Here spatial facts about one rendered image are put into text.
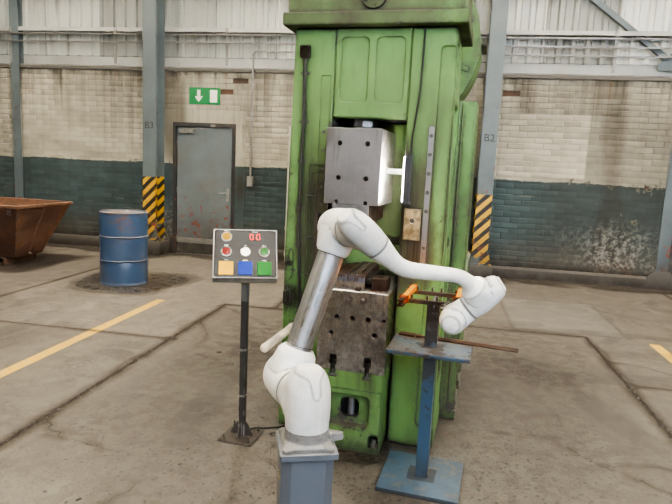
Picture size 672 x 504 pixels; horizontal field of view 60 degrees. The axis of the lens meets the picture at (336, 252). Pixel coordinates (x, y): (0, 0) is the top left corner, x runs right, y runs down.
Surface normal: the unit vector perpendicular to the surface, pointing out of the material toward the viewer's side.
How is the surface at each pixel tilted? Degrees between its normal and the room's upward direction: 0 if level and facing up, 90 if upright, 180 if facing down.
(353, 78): 90
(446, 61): 90
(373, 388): 90
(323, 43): 90
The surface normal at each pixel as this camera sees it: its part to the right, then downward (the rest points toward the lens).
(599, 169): -0.18, 0.14
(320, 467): 0.17, 0.15
